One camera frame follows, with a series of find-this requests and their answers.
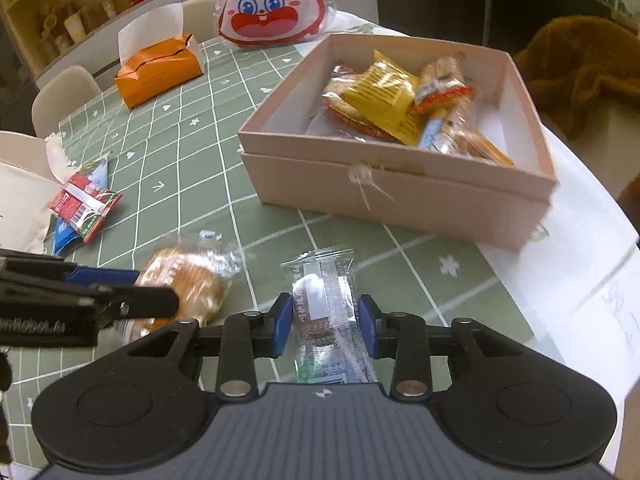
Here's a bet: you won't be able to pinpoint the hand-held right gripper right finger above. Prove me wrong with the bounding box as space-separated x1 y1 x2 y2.
357 295 524 402

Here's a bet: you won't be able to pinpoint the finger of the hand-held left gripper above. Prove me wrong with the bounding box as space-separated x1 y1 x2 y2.
106 285 181 320
62 266 142 288

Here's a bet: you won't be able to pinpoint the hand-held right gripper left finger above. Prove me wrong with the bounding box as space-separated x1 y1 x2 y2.
122 292 294 401

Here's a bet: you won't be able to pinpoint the bread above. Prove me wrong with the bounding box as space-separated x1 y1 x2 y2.
114 237 247 337

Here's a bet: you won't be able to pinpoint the clear packet dark snack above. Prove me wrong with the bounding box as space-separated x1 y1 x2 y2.
280 244 379 385

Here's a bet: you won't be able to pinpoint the pink cardboard box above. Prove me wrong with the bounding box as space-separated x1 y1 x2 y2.
237 32 558 253

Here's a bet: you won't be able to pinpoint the blue white snack packet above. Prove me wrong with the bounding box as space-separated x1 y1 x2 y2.
417 112 447 152

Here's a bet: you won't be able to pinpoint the cracker packet orange ends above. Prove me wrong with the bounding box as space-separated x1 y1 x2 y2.
440 110 516 167

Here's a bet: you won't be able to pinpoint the yellow snack packet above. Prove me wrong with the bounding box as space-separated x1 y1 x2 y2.
345 49 422 147

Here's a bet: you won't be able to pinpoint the round cracker packet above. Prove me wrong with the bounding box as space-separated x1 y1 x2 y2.
321 62 401 142

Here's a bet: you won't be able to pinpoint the slender cracker packet red ends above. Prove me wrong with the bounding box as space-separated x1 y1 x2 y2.
418 55 477 112

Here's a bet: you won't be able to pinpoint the red snack packet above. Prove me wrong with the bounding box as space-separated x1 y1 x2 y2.
48 180 123 246
64 156 110 196

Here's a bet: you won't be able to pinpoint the green grid tablecloth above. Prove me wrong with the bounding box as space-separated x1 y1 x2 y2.
0 25 566 466

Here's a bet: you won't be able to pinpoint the white chair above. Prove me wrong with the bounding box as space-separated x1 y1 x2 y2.
181 0 219 44
31 65 103 139

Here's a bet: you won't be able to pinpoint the orange paper box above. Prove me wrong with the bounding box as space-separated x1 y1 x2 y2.
114 2 206 110

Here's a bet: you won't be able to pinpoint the white table cover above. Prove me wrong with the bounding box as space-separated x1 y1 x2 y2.
300 7 640 461

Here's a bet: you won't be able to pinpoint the wooden shelf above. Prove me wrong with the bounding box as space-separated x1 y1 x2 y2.
0 0 221 81

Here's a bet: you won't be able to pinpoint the rabbit print bag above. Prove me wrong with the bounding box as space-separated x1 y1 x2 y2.
214 0 330 50

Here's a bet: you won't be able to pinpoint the brown plush cloth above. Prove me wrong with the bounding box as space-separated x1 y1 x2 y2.
514 16 640 142

